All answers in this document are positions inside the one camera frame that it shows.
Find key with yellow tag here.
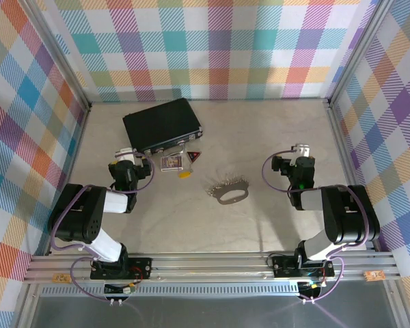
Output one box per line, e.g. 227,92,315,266
177,160,196,180

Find black briefcase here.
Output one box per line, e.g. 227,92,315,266
122,98,205,160

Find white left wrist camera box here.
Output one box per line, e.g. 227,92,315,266
115,146,138,165

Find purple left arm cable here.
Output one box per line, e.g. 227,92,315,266
51,152,154,301

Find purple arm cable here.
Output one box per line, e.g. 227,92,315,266
51,152,154,301
262,148,370,303

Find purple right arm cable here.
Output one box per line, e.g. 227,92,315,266
262,148,370,303

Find aluminium side rail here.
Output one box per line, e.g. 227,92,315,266
44,102,92,257
326,102,379,252

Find purple card box keychain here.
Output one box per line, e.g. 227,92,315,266
159,154,186,173

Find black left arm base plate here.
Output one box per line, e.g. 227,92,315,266
90,258,154,281

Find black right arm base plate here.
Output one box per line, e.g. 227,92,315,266
271,254,336,278

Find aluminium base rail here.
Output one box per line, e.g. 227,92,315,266
22,254,402,284

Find aluminium corner post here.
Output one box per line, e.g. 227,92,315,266
326,0,392,109
27,0,92,110

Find slotted grey cable tray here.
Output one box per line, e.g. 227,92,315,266
37,285,301,297

